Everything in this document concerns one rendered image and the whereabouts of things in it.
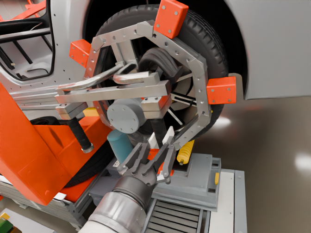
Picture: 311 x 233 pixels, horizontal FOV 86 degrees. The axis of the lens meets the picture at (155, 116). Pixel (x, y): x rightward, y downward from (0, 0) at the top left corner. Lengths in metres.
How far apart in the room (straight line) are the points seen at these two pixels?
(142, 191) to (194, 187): 0.78
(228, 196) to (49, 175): 1.01
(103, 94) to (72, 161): 0.58
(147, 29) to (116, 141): 0.44
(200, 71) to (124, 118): 0.30
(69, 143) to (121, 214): 0.75
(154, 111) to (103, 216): 0.24
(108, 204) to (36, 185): 0.64
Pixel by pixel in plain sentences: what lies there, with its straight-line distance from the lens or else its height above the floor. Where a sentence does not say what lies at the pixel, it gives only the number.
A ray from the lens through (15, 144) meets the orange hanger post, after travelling 0.87.
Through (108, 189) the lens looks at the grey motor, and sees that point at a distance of 1.02.
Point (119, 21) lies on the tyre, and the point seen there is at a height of 1.14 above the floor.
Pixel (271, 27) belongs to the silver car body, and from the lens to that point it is 0.71.
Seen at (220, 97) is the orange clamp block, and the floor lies 0.84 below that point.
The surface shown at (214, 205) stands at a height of 0.16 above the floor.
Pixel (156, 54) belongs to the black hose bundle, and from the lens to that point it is 0.49.
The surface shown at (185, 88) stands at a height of 0.78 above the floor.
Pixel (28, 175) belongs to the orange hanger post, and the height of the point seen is 0.70.
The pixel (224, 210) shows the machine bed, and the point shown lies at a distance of 1.19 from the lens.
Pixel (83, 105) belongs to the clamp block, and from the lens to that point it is 0.67.
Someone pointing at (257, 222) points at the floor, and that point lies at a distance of 1.27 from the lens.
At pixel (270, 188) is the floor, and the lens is 1.41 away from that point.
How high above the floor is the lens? 1.11
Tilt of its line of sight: 29 degrees down
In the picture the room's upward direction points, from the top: 16 degrees counter-clockwise
